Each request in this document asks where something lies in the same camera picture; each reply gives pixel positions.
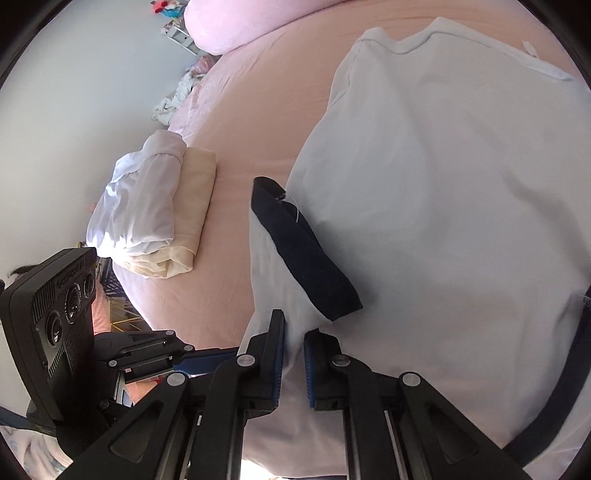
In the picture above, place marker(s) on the white toy rack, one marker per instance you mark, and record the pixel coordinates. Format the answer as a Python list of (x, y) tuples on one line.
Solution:
[(178, 39)]

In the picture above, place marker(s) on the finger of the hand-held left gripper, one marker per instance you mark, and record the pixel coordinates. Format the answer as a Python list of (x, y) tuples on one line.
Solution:
[(147, 350), (207, 364)]

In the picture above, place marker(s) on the white folded garment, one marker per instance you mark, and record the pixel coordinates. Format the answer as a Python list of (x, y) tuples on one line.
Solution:
[(138, 207)]

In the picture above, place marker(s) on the pink pillow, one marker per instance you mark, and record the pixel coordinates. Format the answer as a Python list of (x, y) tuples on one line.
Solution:
[(254, 23)]

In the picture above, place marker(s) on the pink sheet bed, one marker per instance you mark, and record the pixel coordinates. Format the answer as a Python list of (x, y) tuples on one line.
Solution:
[(258, 92)]

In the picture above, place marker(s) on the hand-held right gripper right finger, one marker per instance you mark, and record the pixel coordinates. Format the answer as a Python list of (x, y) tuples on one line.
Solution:
[(308, 374)]

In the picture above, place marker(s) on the dark blue plastic crate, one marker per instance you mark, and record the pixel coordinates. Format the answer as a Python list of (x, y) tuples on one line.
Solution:
[(108, 277)]

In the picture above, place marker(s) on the person's left forearm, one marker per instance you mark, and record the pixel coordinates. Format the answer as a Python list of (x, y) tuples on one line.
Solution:
[(23, 454)]

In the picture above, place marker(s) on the white shirt with navy trim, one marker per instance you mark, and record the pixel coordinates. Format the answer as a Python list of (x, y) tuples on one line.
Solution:
[(438, 184)]

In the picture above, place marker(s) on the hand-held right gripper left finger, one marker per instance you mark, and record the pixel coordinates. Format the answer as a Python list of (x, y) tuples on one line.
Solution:
[(277, 369)]

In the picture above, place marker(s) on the crumpled clothes pile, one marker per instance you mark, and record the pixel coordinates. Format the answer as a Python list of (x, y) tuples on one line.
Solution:
[(175, 101)]

